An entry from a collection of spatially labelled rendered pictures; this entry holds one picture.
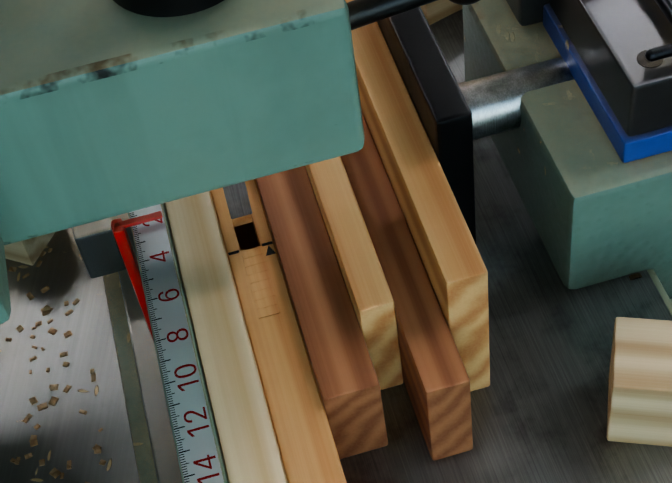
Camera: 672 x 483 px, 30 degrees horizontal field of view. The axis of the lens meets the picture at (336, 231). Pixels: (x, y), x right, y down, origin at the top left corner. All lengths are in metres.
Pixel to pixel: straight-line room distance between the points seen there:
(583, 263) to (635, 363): 0.07
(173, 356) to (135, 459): 0.17
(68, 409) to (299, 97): 0.28
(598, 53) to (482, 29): 0.08
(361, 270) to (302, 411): 0.06
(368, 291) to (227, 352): 0.06
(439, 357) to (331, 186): 0.09
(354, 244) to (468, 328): 0.06
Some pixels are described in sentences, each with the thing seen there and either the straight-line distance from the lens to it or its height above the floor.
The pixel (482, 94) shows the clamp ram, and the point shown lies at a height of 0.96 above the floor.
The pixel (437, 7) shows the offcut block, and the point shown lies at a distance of 0.66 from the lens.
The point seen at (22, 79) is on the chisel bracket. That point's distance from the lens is 0.42.
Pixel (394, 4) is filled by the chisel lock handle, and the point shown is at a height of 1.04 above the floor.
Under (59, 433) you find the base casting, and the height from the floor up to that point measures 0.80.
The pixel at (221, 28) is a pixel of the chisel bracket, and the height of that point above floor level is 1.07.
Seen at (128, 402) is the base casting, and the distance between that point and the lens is 0.66.
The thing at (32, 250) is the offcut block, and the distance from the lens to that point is 0.72.
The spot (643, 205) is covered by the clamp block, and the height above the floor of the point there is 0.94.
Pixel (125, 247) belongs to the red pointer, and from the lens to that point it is 0.52.
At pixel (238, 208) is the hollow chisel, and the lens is 0.51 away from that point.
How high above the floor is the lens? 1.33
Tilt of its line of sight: 50 degrees down
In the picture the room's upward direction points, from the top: 9 degrees counter-clockwise
